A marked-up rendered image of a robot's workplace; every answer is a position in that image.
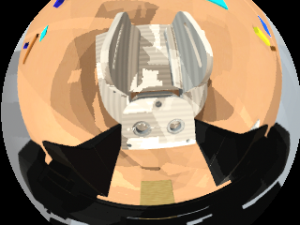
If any small cyan square block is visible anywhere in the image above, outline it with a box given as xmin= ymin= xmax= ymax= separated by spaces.
xmin=40 ymin=25 xmax=49 ymax=41

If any blue rectangular bar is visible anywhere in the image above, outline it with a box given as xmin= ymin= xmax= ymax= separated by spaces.
xmin=52 ymin=0 xmax=65 ymax=8

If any cyan flat rectangular plate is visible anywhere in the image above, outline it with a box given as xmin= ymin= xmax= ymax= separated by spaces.
xmin=209 ymin=0 xmax=228 ymax=10

